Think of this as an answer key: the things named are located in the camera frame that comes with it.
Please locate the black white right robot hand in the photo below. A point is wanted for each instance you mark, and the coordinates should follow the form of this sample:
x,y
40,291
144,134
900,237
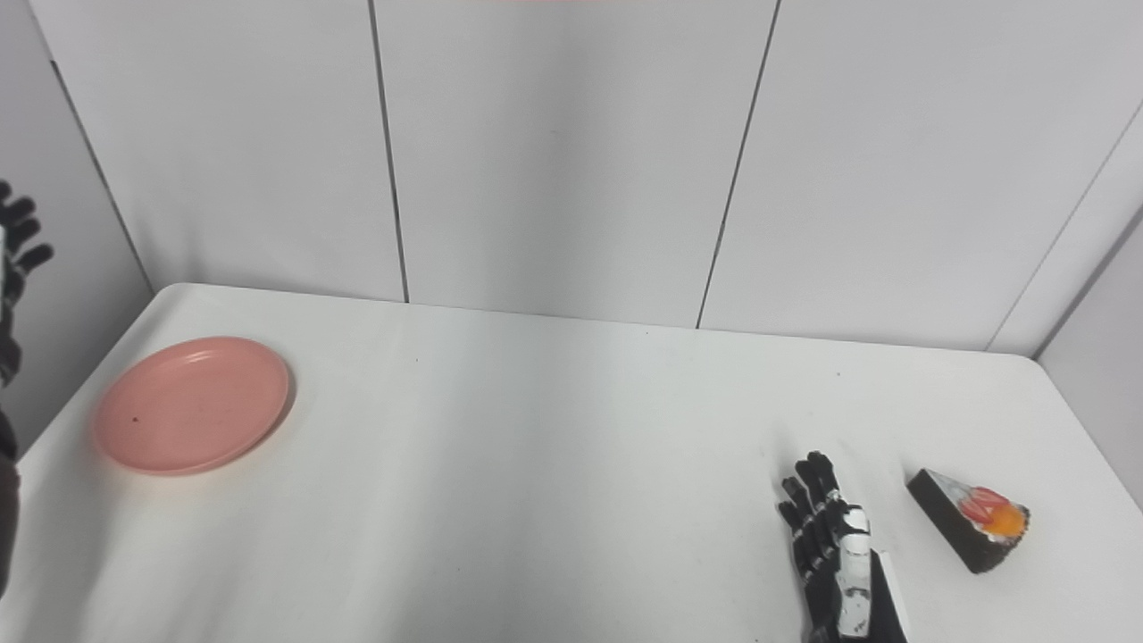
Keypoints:
x,y
848,572

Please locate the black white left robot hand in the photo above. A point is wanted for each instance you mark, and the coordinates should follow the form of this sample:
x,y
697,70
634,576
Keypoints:
x,y
11,259

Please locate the chocolate cake slice with fruit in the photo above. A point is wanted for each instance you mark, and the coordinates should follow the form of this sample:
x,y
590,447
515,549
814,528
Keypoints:
x,y
964,527

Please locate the pink round plate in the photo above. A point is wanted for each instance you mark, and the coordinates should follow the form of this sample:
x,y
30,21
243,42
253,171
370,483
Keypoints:
x,y
192,406

